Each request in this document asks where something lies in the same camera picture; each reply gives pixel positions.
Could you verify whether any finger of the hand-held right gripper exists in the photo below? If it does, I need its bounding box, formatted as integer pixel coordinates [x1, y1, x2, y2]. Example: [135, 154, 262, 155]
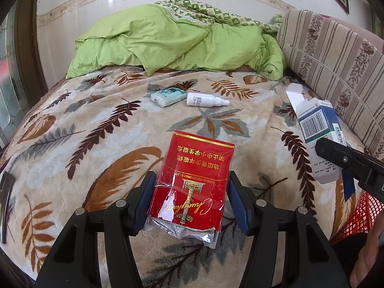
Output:
[314, 136, 384, 204]
[342, 168, 357, 202]

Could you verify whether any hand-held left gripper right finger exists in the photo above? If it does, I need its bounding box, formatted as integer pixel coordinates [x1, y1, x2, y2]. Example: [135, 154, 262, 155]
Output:
[228, 170, 350, 288]

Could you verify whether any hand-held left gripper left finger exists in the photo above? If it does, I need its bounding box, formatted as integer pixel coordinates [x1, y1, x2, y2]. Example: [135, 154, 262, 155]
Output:
[34, 171, 157, 288]

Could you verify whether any red plastic basket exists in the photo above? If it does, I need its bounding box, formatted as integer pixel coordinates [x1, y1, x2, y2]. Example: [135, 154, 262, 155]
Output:
[330, 190, 384, 245]

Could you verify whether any blue and white box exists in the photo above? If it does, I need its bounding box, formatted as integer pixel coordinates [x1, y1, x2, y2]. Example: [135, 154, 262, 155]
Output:
[285, 83, 357, 185]

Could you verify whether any red cigarette pack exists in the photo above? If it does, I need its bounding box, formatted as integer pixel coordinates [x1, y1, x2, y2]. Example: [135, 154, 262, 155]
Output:
[143, 130, 235, 249]

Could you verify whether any person's right hand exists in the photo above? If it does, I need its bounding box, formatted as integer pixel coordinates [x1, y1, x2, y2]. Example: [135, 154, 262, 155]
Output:
[349, 240, 384, 288]

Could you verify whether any leaf print blanket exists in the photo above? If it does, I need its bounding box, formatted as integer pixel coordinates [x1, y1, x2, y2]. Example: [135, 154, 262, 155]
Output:
[0, 66, 372, 288]

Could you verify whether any striped floral cushion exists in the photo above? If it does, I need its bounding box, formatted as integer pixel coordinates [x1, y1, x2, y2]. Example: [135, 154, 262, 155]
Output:
[276, 8, 384, 156]

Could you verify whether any white spray bottle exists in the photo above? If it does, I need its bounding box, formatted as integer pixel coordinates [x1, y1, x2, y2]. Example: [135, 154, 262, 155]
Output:
[186, 92, 230, 107]

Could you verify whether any teal tissue pack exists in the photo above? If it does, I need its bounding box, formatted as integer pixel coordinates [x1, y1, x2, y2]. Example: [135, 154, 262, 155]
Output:
[150, 86, 187, 108]

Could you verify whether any pink sofa backrest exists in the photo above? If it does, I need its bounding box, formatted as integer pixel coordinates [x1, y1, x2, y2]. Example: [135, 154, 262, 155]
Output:
[327, 15, 384, 54]

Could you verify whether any black flat device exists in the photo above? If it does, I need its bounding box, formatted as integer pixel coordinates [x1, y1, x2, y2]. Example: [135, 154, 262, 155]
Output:
[0, 171, 16, 244]

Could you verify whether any green duvet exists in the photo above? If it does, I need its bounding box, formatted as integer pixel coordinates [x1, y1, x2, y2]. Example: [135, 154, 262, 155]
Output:
[66, 4, 287, 81]

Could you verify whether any green patterned quilt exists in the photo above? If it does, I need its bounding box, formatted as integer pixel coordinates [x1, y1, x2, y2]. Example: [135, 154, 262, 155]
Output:
[154, 0, 284, 33]

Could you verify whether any thin white wire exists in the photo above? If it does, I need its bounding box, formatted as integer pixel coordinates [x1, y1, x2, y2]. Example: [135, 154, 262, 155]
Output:
[289, 43, 383, 134]

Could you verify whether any wooden window frame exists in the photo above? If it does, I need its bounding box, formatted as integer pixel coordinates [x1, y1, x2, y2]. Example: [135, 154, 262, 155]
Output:
[12, 0, 48, 108]

